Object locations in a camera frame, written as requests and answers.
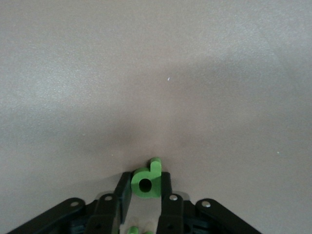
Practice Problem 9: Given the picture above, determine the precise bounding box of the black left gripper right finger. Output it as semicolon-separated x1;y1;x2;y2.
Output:
156;172;263;234

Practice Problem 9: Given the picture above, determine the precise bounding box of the green lowercase letter n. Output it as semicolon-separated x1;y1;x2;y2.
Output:
127;225;154;234

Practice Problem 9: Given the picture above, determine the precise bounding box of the brown table mat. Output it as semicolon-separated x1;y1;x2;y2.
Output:
0;0;312;234

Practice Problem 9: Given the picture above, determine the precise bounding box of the green lowercase letter p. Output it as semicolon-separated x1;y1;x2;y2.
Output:
131;157;162;198

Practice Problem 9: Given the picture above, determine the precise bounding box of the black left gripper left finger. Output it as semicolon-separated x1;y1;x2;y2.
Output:
6;172;134;234

